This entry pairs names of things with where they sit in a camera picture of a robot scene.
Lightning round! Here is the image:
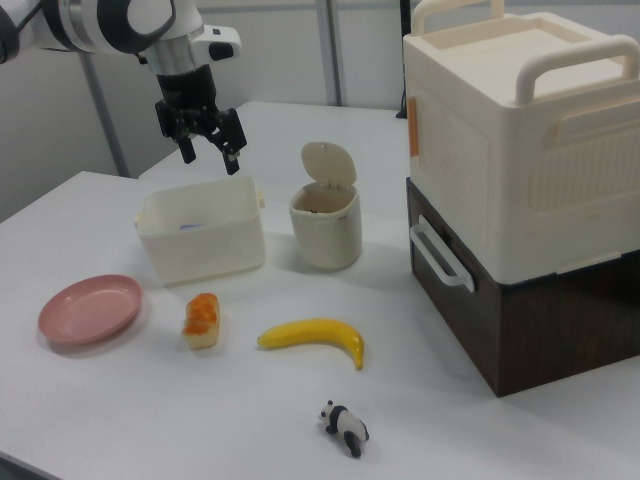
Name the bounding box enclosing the pink round plate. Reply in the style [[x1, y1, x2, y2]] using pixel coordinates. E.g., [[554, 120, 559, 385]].
[[38, 273, 145, 345]]

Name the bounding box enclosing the white drawer handle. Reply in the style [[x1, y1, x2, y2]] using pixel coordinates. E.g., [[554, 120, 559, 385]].
[[408, 214, 476, 292]]

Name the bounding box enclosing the black stand with cable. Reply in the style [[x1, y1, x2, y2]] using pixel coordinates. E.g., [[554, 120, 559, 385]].
[[396, 0, 414, 120]]

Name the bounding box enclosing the white appliance with handle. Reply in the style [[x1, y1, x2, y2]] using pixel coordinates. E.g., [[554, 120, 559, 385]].
[[402, 0, 640, 275]]

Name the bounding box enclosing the beige mini trash can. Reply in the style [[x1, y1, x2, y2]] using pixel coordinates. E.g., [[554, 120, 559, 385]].
[[288, 141, 364, 271]]

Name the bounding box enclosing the dark brown drawer cabinet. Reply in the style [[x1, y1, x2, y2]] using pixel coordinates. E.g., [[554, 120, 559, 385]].
[[405, 177, 640, 399]]

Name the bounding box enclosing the yellow banana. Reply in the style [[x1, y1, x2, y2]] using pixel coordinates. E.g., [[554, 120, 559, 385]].
[[256, 317, 366, 372]]

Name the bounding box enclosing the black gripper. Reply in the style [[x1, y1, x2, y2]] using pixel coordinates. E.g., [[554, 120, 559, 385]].
[[153, 67, 250, 177]]

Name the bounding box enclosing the small panda toy figure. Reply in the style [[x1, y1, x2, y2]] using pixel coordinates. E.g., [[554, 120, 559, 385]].
[[317, 399, 370, 458]]

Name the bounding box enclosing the white rectangular plastic bin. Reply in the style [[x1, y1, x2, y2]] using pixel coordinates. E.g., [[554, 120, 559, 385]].
[[135, 175, 267, 287]]

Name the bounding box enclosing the orange glazed bread loaf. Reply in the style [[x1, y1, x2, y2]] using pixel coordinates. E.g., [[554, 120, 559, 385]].
[[181, 293, 222, 350]]

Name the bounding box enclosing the grey metal pole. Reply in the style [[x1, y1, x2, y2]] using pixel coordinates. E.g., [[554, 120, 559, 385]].
[[323, 0, 347, 107]]

